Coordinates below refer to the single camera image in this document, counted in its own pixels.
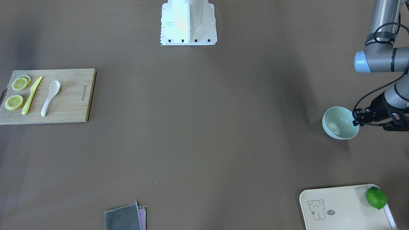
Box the white ceramic spoon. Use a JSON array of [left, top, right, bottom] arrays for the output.
[[41, 80, 60, 117]]

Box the grey folded cloth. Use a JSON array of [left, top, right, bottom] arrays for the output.
[[104, 201, 147, 230]]

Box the bamboo cutting board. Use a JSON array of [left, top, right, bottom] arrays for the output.
[[0, 68, 96, 125]]

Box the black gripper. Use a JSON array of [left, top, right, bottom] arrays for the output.
[[352, 93, 409, 132]]

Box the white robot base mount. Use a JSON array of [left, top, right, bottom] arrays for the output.
[[160, 0, 218, 46]]

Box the light green bowl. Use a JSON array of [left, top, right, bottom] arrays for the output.
[[322, 106, 359, 140]]

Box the green lime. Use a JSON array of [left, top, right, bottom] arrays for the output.
[[365, 186, 387, 210]]

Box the beige rabbit tray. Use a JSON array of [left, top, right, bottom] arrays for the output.
[[299, 184, 397, 230]]

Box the yellow plastic knife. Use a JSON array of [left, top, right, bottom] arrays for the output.
[[21, 76, 43, 115]]

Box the lemon slice lower bottom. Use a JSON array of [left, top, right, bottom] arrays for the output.
[[16, 75, 32, 85]]

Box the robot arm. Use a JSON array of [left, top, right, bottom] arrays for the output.
[[352, 0, 409, 131]]

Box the lemon slice lower top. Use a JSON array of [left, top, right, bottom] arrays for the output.
[[12, 77, 29, 91]]

